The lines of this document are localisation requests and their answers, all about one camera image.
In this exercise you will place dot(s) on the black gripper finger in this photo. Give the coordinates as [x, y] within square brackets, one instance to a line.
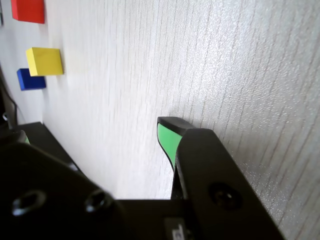
[207, 162]
[50, 187]

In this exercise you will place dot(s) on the blue wooden cube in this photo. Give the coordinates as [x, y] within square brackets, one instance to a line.
[31, 83]

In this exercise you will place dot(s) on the yellow wooden cube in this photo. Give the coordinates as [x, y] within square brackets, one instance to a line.
[45, 61]

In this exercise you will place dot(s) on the red wooden cube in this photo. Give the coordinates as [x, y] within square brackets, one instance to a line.
[28, 11]

